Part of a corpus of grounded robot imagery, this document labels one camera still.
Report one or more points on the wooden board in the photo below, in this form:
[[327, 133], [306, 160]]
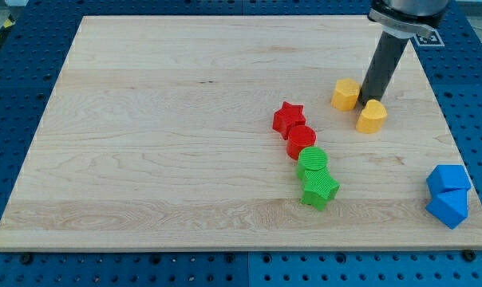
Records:
[[158, 136]]

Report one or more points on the green star block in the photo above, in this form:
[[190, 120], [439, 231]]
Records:
[[319, 187]]

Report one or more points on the yellow heart block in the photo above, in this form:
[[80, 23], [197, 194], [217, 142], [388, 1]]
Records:
[[372, 117]]

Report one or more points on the fiducial marker tag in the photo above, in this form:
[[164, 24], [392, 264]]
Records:
[[433, 40]]

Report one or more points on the yellow hexagon block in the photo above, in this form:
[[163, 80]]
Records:
[[346, 93]]

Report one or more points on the upper blue block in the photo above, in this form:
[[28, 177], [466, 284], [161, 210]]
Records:
[[446, 178]]

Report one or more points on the lower blue block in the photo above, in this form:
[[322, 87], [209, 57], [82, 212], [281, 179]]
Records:
[[451, 207]]

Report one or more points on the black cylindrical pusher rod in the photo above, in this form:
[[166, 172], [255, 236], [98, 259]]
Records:
[[382, 67]]

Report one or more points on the red cylinder block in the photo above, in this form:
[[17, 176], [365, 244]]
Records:
[[299, 137]]

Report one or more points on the blue block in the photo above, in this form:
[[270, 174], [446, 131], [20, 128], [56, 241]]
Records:
[[451, 207], [446, 178]]

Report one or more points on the red star block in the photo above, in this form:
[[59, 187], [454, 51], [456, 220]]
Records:
[[287, 117]]

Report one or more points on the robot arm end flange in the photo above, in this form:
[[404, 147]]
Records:
[[406, 18]]

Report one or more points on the green cylinder block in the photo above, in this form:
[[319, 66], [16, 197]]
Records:
[[311, 159]]

